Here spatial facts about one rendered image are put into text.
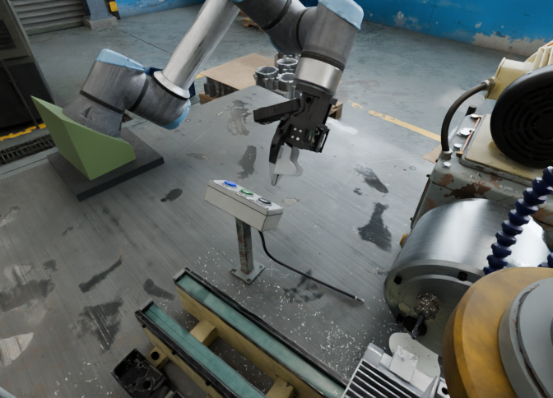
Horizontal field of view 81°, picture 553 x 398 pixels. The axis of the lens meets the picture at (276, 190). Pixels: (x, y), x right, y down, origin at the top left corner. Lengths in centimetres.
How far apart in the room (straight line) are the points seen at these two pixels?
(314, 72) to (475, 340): 50
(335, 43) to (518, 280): 49
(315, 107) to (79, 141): 83
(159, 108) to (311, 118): 77
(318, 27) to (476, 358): 56
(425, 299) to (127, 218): 89
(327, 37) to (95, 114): 86
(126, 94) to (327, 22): 82
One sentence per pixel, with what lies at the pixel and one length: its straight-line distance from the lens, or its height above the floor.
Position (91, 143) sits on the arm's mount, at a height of 96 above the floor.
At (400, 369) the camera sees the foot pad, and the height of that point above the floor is 108.
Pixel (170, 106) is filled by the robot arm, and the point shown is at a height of 99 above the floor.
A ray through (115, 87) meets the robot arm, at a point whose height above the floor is 109.
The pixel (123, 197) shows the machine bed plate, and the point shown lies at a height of 80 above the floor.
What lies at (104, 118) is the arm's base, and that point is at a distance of 128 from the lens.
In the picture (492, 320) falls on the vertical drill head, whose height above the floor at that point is 133.
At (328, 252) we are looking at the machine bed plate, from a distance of 97.
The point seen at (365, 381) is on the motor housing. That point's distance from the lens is 49.
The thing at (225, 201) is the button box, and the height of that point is 106.
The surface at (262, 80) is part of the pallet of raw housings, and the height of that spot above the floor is 50.
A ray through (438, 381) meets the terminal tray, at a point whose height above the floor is 115.
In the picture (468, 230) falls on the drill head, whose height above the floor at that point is 116.
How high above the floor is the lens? 155
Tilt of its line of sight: 41 degrees down
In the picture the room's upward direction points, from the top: straight up
